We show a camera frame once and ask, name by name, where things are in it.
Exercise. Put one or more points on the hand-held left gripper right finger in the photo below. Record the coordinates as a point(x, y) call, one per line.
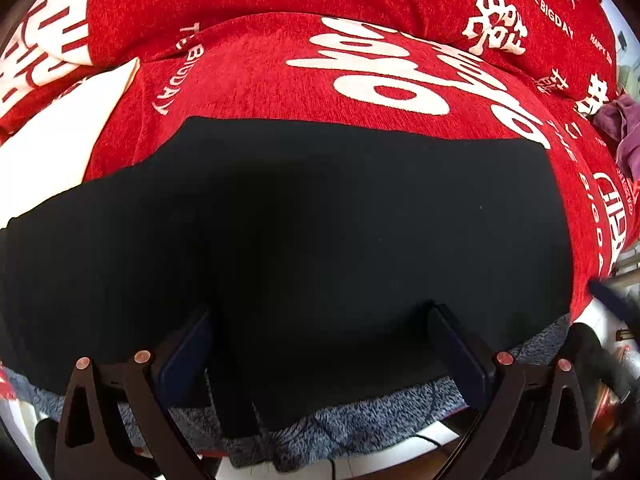
point(457, 355)

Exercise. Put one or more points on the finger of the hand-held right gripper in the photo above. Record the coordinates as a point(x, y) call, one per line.
point(612, 297)

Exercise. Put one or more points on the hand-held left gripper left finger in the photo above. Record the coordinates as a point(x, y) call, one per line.
point(186, 355)

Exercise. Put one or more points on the black pants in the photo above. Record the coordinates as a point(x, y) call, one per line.
point(310, 230)

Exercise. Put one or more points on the blue white patterned sheet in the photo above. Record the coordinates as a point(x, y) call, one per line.
point(350, 425)

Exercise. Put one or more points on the purple cloth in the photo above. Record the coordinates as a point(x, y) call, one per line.
point(625, 130)

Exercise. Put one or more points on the white pillow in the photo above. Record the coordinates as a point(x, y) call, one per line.
point(55, 130)

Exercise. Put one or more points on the red printed blanket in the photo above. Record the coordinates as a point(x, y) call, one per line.
point(280, 70)

